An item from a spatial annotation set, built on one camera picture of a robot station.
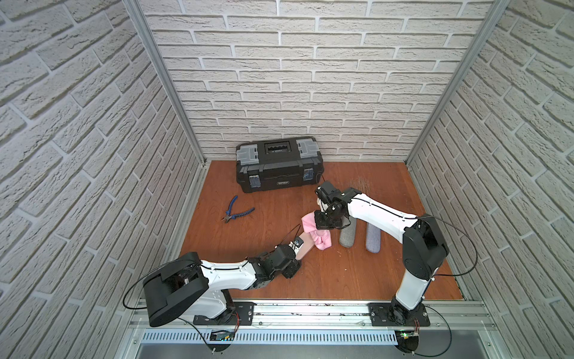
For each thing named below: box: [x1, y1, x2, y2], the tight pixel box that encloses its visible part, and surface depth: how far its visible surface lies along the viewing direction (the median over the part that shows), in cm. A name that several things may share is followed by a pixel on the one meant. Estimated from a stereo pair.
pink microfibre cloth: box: [301, 210, 332, 251], surface depth 85 cm
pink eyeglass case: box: [295, 231, 315, 261], surface depth 89 cm
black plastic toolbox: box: [235, 137, 324, 193], surface depth 100 cm
